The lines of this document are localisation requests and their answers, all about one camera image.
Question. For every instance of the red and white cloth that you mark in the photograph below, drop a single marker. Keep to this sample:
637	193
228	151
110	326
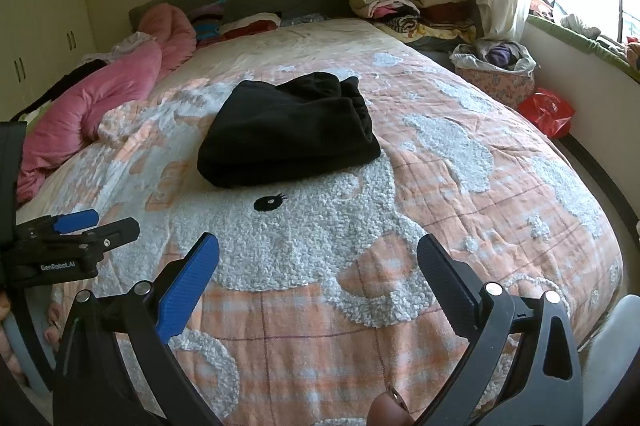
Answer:
255	25

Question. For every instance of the black long-sleeved sweater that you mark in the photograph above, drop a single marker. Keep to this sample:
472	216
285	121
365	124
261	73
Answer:
290	135

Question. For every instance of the blue floral cloth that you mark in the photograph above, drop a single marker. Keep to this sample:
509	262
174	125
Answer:
305	19

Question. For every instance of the green window sill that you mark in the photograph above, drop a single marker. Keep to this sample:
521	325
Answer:
575	40

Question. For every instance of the white crumpled cloth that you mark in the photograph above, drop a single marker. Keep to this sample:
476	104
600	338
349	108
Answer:
132	41

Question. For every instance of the heap of mixed garments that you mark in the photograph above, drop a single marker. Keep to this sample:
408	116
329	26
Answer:
580	23

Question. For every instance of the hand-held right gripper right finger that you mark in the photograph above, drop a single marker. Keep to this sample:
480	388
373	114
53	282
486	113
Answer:
445	281

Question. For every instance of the pink quilt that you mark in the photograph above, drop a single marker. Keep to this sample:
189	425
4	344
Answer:
100	95

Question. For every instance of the floral laundry basket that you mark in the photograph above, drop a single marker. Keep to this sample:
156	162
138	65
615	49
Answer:
500	85

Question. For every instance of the cream wardrobe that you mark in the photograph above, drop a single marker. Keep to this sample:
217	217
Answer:
45	20

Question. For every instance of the colourful striped cloth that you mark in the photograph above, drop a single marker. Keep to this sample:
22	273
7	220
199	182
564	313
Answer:
207	25

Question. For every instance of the person's foot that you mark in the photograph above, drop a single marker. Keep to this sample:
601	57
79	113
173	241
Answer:
52	331

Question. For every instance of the pink tufted bedspread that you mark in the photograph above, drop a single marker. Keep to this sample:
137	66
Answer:
450	206

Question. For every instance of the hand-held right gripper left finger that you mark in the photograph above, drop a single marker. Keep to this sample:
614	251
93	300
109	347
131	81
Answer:
187	291

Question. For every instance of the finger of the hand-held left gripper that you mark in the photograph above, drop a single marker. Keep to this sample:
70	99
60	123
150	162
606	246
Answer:
75	221
115	231

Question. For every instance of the person's right hand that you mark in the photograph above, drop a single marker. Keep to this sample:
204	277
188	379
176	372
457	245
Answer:
387	413

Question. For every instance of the red plastic bag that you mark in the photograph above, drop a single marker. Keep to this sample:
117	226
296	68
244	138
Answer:
545	110

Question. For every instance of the light green cloth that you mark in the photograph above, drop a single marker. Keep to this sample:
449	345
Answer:
37	115

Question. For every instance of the black garment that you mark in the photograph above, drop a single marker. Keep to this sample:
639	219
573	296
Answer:
75	78

